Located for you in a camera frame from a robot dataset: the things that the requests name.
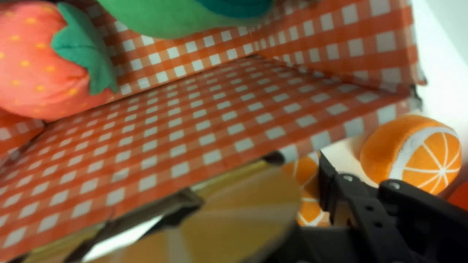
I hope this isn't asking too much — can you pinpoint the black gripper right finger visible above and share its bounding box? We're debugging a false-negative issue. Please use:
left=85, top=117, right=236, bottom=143
left=318, top=162, right=468, bottom=263

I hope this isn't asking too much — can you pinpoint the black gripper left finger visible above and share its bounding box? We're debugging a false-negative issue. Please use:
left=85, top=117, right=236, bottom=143
left=63, top=150, right=304, bottom=263

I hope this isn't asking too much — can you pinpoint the small orange piece plush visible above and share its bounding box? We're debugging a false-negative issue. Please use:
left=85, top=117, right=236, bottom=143
left=282, top=153, right=325, bottom=228

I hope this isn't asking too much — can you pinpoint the orange slice plush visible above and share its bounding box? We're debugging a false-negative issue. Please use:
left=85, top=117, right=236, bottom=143
left=358, top=114, right=464, bottom=197

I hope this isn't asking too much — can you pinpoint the green avocado plush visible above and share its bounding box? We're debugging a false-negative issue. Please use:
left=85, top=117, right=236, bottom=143
left=95, top=0, right=275, bottom=41

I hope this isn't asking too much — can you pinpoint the strawberry plush with green leaf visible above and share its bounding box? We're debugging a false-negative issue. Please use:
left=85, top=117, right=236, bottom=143
left=0, top=0, right=120, bottom=122

